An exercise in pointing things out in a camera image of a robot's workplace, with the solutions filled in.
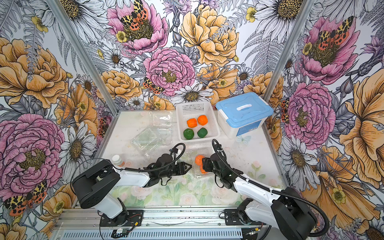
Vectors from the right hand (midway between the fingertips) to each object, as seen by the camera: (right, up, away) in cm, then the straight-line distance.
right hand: (205, 163), depth 86 cm
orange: (-8, +24, +21) cm, 33 cm away
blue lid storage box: (+24, +29, +10) cm, 39 cm away
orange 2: (-1, +25, +22) cm, 34 cm away
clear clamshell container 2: (-7, +2, +6) cm, 9 cm away
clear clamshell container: (-31, +22, +25) cm, 46 cm away
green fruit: (-11, +16, +16) cm, 25 cm away
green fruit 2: (-2, +17, +14) cm, 22 cm away
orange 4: (-2, -4, -1) cm, 4 cm away
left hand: (-10, -4, 0) cm, 10 cm away
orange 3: (-4, +2, +2) cm, 5 cm away
